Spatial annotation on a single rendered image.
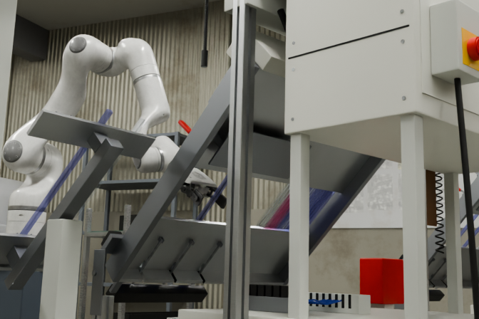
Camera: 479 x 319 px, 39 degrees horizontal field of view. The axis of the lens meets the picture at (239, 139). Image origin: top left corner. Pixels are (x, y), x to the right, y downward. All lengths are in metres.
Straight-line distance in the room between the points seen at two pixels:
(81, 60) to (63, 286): 0.81
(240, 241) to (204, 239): 0.53
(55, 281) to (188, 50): 5.27
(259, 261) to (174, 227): 0.44
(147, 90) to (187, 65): 4.61
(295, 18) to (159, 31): 5.54
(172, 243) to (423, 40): 0.95
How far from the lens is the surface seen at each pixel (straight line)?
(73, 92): 2.23
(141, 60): 2.14
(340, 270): 5.78
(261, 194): 6.07
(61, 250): 1.63
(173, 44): 6.86
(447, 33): 1.33
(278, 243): 2.19
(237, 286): 1.45
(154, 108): 2.07
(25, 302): 2.16
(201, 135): 1.64
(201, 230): 1.93
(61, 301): 1.64
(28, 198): 2.23
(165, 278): 1.97
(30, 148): 2.20
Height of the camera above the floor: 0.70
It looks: 12 degrees up
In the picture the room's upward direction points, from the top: 2 degrees clockwise
